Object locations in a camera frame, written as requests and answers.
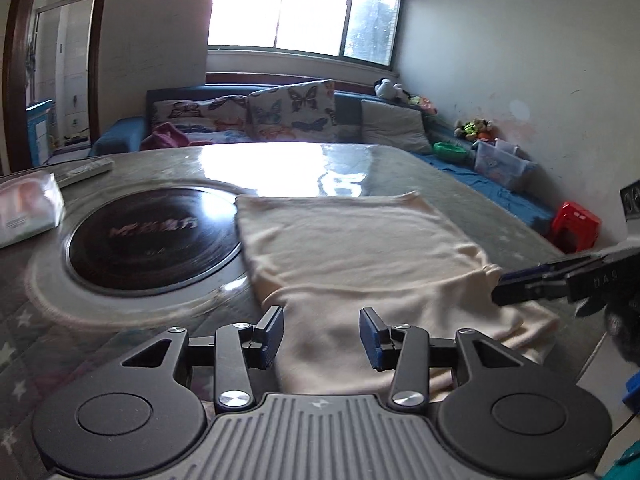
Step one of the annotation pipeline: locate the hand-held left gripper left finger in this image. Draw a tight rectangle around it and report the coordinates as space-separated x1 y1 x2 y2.
120 305 286 413

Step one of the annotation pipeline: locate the green plastic bowl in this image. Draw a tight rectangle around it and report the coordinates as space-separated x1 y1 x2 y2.
433 141 469 162

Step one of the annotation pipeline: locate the tissue pack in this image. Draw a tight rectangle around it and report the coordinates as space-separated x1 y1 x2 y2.
0 170 67 250

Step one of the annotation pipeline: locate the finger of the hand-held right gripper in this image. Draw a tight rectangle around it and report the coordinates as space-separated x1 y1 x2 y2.
491 274 576 307
500 254 593 283

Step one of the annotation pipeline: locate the small butterfly print pillow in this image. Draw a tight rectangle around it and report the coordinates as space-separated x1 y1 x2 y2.
151 95 251 133

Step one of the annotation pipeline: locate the pink cloth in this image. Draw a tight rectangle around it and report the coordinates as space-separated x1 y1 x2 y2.
141 121 188 151

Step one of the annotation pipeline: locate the yellow green plush toy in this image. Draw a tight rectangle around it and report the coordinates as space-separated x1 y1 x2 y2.
454 118 497 142

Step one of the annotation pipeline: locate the round black induction hob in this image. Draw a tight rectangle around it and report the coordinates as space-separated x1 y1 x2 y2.
66 187 244 294

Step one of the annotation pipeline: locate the grey cushion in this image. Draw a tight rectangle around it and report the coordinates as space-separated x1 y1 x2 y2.
360 99 433 156

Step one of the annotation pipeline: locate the cream knitted garment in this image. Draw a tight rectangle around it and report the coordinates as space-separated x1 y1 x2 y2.
234 191 561 397

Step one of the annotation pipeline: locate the blue sofa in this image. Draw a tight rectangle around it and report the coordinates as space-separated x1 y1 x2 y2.
90 84 558 233

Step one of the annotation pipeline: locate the grey remote control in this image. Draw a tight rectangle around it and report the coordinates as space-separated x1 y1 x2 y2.
52 156 115 184

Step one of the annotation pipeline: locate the black and white plush toy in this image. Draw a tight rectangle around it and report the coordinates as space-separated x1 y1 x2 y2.
374 78 404 101

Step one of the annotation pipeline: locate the brown door frame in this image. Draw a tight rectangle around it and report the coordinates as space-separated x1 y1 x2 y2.
1 0 115 173

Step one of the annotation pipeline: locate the window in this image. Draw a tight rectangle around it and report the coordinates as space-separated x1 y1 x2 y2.
207 0 407 67

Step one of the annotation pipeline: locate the large butterfly print pillow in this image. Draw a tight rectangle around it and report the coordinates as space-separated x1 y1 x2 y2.
247 79 338 143

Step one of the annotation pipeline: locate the light blue cabinet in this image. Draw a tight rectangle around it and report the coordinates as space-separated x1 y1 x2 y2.
26 99 55 167

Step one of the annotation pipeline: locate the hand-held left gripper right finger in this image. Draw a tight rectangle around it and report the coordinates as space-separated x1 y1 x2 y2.
359 307 527 412

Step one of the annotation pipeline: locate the red plastic stool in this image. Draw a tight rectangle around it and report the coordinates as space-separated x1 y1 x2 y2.
547 201 602 254

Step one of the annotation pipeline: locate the dark furry cloth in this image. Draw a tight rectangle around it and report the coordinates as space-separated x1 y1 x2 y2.
604 300 640 377

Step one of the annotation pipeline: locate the clear plastic storage box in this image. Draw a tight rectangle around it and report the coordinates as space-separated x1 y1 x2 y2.
472 139 540 192

